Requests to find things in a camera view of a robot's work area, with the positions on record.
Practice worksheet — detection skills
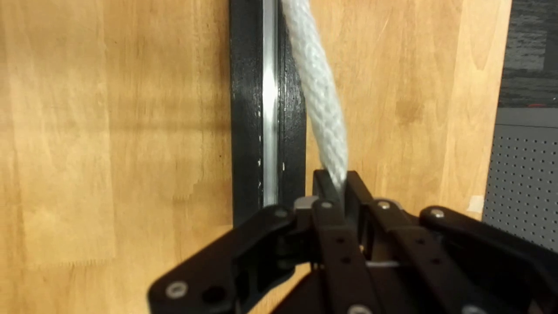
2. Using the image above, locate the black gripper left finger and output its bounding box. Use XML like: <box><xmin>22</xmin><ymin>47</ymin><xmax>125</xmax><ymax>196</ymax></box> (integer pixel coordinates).
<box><xmin>146</xmin><ymin>171</ymin><xmax>381</xmax><ymax>314</ymax></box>

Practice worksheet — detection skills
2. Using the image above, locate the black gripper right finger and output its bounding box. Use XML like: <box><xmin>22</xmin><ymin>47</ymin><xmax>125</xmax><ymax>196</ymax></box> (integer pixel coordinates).
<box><xmin>345</xmin><ymin>171</ymin><xmax>558</xmax><ymax>314</ymax></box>

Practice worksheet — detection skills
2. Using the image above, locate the white braided rope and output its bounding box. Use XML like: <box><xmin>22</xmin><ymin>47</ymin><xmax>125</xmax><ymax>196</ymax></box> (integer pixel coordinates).
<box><xmin>278</xmin><ymin>0</ymin><xmax>352</xmax><ymax>192</ymax></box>

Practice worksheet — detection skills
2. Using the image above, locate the grey metal tool cabinet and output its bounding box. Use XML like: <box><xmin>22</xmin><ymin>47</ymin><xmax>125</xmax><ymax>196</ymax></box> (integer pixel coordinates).
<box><xmin>479</xmin><ymin>107</ymin><xmax>558</xmax><ymax>253</ymax></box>

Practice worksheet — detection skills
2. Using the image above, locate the long black rail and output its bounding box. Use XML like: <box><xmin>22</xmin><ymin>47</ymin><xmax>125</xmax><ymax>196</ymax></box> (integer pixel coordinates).
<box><xmin>228</xmin><ymin>0</ymin><xmax>306</xmax><ymax>225</ymax></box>

